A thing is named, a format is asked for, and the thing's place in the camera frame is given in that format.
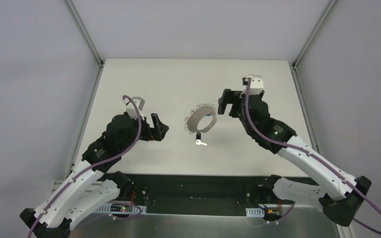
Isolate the silver key black head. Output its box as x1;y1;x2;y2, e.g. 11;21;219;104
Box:
195;132;207;146

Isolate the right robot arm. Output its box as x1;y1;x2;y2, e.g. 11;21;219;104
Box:
218;89;372;227

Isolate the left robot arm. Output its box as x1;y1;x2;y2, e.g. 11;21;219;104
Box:
20;113;169;238

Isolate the left circuit board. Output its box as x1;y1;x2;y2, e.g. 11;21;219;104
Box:
94;203;147;215

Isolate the circuit board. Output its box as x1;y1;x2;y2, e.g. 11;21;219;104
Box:
245;207;282;219
94;203;147;215

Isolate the right circuit board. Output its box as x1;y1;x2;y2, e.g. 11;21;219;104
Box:
245;207;282;219

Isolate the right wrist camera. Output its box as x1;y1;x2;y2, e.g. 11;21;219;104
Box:
241;74;264;98

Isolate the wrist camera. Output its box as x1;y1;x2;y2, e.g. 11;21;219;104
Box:
123;97;145;119
241;74;264;98

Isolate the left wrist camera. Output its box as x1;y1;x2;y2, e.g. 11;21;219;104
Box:
123;97;145;119

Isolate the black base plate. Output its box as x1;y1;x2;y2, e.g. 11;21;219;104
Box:
128;174;278;216

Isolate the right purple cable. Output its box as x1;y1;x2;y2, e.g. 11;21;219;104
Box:
245;78;381;237

